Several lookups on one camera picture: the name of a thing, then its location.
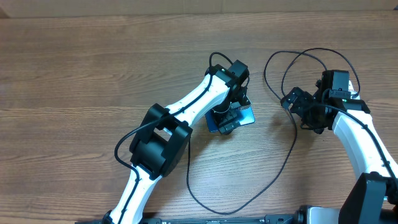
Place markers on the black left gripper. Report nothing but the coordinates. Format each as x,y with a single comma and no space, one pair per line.
220,118

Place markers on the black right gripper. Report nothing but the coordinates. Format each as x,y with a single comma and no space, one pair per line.
301,99

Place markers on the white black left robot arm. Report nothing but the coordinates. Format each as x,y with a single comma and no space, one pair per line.
160,141

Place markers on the blue Galaxy smartphone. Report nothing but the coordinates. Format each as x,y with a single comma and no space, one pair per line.
246,117

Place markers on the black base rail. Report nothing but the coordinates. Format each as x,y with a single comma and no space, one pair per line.
267,219

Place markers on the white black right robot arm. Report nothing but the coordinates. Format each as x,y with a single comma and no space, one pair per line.
337,107

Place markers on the white power strip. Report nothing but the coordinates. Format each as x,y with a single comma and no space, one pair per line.
354,94

